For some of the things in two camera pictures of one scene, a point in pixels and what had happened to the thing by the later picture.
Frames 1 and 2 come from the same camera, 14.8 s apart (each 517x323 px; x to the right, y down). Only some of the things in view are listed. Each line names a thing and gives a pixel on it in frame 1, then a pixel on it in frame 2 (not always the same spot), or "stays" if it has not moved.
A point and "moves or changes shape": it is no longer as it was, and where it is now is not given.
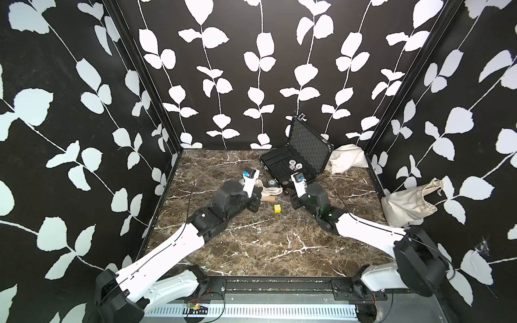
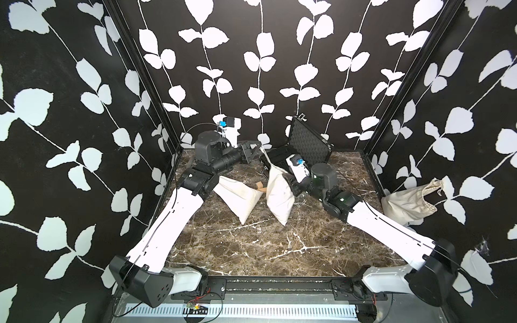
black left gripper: x=254 y=198 -> x=249 y=155
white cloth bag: x=345 y=157 -> x=280 y=200
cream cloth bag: x=268 y=191 moves or changes shape
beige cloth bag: x=408 y=206 stays
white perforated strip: x=252 y=310 stays
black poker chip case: x=307 y=153 stays
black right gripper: x=295 y=200 -> x=293 y=184
